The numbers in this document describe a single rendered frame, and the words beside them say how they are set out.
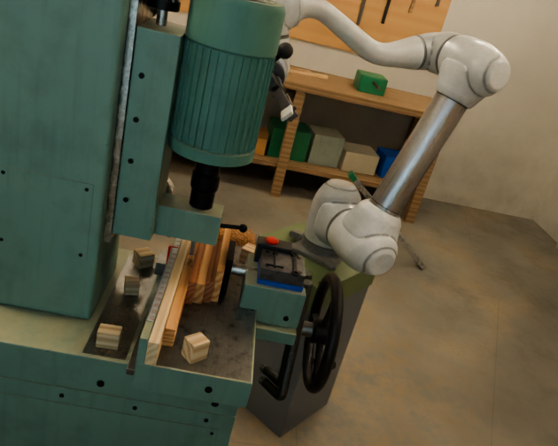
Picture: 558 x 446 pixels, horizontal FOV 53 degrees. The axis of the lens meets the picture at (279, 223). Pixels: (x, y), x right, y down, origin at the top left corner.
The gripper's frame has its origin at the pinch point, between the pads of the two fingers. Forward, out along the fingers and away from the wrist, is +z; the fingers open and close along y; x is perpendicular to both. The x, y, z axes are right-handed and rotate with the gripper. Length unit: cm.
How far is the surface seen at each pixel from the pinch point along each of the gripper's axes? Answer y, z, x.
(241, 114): 3.2, 21.7, -3.7
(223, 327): -27, 32, -31
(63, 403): -21, 36, -67
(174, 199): -4.5, 13.5, -28.5
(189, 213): -8.0, 17.7, -26.1
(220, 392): -31, 47, -33
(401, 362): -157, -89, -38
